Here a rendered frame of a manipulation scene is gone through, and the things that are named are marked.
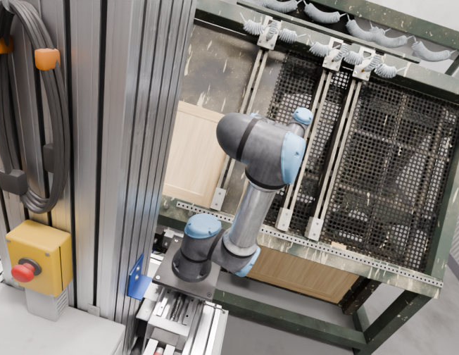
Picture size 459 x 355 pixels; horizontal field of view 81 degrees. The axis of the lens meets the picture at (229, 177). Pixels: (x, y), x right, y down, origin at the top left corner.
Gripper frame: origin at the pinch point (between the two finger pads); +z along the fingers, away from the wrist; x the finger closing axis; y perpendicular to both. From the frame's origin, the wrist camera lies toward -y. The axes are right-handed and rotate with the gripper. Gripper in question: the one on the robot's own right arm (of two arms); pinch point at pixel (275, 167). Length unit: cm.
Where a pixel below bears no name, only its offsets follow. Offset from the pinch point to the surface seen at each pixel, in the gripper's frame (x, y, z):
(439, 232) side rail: -112, 16, 30
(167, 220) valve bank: 46, -27, 46
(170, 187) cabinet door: 52, -10, 38
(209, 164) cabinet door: 34.2, 8.8, 29.5
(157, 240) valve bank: 47, -39, 48
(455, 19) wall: -203, 381, 46
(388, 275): -88, -16, 44
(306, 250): -37, -18, 43
